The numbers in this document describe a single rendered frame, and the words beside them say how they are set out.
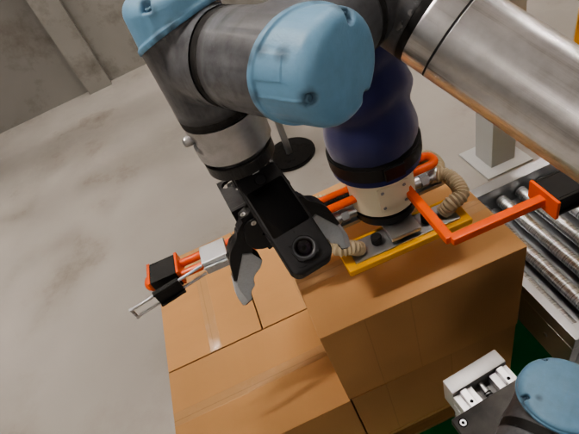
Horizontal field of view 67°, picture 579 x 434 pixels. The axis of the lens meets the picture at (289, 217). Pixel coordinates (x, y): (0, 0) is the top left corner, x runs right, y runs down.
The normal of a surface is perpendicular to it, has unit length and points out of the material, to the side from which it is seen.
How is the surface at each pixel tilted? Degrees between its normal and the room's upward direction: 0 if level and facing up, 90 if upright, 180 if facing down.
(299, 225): 29
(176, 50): 54
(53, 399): 0
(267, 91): 83
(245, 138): 90
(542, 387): 7
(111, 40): 90
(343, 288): 0
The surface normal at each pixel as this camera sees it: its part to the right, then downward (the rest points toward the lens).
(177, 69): -0.67, 0.44
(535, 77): -0.33, 0.18
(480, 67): -0.50, 0.44
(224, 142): 0.10, 0.68
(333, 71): 0.74, 0.30
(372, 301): -0.29, -0.68
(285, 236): -0.05, -0.33
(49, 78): 0.39, 0.56
